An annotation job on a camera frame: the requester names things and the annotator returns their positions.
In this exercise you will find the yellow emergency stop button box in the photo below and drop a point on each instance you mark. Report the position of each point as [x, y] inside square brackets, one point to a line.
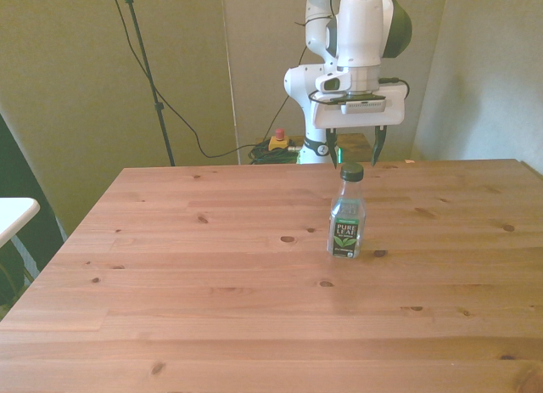
[280, 142]

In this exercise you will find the clear Pure Leaf tea bottle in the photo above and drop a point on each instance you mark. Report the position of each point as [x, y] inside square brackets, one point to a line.
[347, 223]

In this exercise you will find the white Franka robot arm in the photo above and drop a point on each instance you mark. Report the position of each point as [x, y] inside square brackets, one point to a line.
[358, 32]

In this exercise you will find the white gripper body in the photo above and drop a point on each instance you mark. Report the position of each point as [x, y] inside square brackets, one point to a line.
[360, 119]

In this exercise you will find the black tripod stand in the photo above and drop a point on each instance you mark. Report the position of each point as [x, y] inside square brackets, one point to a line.
[146, 70]

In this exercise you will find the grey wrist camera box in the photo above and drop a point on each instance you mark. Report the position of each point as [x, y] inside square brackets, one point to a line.
[364, 106]

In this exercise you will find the white side table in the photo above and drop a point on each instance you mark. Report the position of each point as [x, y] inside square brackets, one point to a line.
[12, 217]

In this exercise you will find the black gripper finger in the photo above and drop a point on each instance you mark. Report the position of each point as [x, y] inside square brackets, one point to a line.
[378, 144]
[333, 149]

